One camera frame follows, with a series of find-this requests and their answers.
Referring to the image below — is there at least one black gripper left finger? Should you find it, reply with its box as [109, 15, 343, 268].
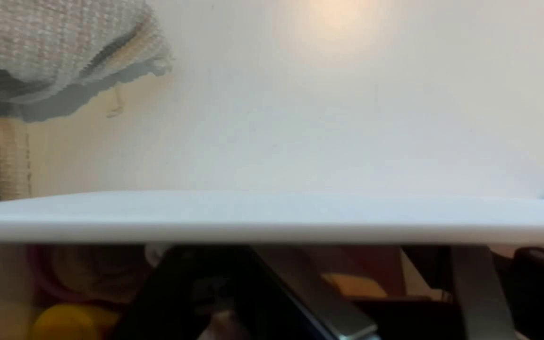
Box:
[113, 244, 381, 340]

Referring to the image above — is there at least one white plastic basket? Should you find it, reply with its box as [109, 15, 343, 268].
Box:
[0, 189, 544, 340]

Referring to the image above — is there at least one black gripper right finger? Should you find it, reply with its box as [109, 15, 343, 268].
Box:
[402, 244, 544, 340]

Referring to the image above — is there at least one grey knit cloth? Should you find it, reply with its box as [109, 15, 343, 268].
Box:
[0, 0, 173, 204]

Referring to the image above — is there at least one yellow plastic toy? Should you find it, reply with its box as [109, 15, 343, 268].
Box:
[28, 302, 124, 340]

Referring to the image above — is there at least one pink round toy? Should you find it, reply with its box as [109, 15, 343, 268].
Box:
[28, 244, 154, 306]

